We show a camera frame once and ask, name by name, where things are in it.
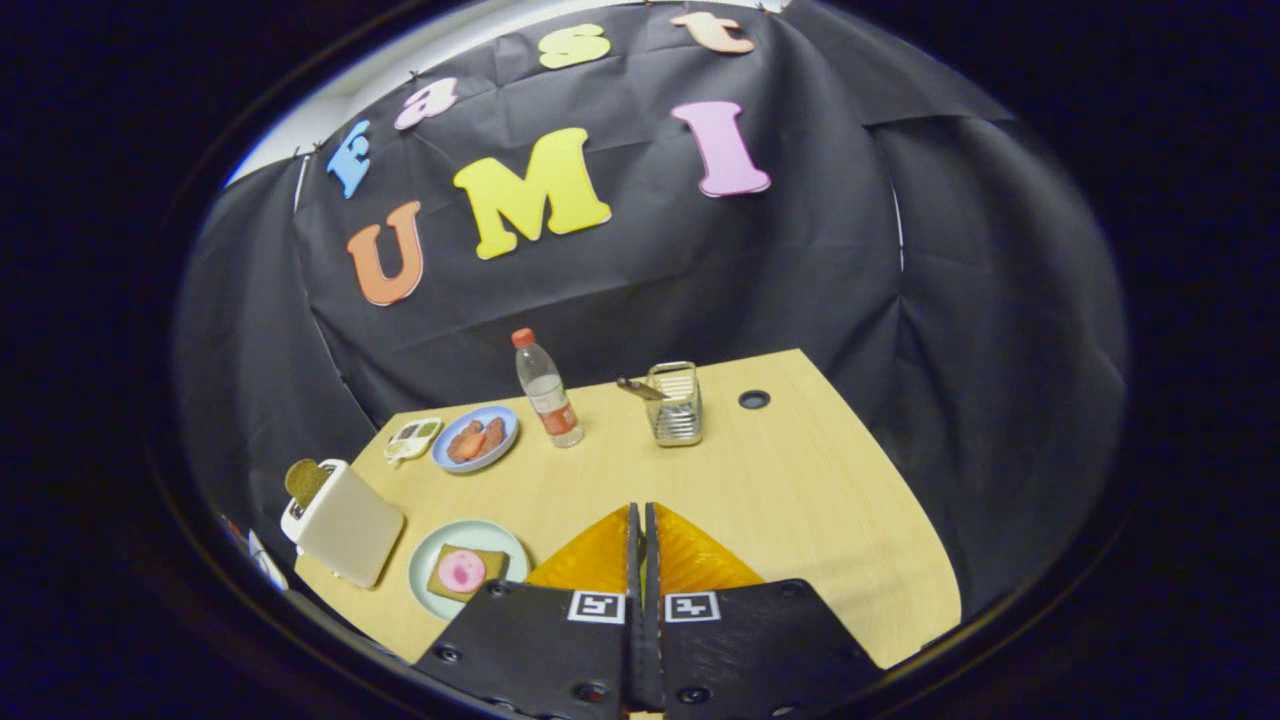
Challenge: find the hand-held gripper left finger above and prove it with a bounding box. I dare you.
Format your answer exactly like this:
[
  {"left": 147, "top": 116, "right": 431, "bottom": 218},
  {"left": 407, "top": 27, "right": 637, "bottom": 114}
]
[{"left": 412, "top": 503, "right": 646, "bottom": 720}]

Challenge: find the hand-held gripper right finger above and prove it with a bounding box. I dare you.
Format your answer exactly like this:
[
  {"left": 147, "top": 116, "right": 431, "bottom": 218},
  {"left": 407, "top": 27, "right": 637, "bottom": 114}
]
[{"left": 645, "top": 502, "right": 886, "bottom": 720}]

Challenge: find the brown bread slice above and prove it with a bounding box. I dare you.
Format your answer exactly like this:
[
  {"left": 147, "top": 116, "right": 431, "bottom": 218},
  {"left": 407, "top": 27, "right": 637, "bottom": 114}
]
[{"left": 284, "top": 459, "right": 333, "bottom": 511}]

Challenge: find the toasted bread slice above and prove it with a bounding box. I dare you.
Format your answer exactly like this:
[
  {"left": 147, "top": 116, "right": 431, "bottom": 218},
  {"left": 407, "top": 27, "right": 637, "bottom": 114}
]
[{"left": 427, "top": 543, "right": 510, "bottom": 604}]

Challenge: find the pink ham slice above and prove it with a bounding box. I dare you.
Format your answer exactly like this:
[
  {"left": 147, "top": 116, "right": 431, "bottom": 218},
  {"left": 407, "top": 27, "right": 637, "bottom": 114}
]
[{"left": 438, "top": 549, "right": 487, "bottom": 594}]

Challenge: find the pale green plate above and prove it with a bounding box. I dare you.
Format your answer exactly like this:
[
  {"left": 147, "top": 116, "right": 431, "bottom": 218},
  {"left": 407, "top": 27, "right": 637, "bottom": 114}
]
[{"left": 408, "top": 520, "right": 531, "bottom": 622}]

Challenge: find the blue plate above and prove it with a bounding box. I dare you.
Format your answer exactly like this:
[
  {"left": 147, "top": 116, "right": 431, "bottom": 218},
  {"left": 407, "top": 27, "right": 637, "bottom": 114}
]
[{"left": 432, "top": 404, "right": 520, "bottom": 474}]

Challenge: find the white toaster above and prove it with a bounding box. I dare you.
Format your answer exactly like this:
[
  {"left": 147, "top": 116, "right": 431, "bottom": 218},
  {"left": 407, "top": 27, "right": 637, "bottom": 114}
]
[{"left": 280, "top": 458, "right": 407, "bottom": 590}]

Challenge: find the white divided spice dish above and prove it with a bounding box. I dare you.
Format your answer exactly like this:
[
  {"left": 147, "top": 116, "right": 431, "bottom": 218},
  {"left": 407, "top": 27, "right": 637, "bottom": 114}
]
[{"left": 384, "top": 417, "right": 444, "bottom": 468}]

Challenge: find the clear bottle with red cap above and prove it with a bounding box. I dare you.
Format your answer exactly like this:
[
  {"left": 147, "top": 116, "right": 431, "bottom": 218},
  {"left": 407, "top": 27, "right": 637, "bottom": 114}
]
[{"left": 511, "top": 328, "right": 586, "bottom": 450}]

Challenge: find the metal wire basket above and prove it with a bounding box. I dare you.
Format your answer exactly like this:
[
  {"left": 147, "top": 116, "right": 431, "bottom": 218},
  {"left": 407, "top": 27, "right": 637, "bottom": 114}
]
[{"left": 645, "top": 361, "right": 705, "bottom": 448}]

